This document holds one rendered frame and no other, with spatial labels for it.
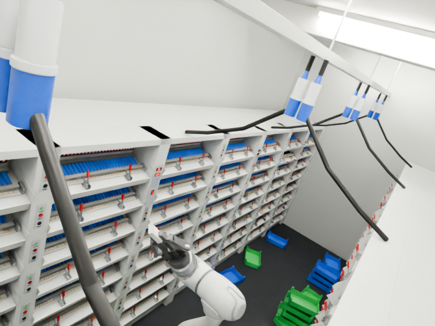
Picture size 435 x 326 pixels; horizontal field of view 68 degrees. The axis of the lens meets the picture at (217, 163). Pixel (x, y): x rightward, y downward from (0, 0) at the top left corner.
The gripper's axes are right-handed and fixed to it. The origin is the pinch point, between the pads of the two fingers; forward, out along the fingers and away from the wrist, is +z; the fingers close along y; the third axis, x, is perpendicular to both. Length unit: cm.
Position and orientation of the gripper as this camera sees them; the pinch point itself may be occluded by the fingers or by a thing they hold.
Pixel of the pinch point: (155, 233)
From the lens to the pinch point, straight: 99.6
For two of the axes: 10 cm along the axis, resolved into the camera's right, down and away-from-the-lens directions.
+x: 1.0, 7.7, -6.3
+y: 9.6, -2.5, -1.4
